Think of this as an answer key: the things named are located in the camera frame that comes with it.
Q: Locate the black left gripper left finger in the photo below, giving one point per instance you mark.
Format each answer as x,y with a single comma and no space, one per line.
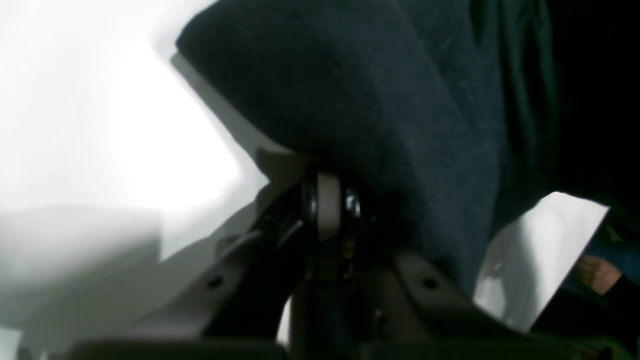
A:
232,311

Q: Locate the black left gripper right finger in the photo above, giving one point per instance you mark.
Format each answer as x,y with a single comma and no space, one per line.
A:
391,304

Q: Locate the black T-shirt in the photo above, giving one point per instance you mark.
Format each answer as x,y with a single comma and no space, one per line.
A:
454,116

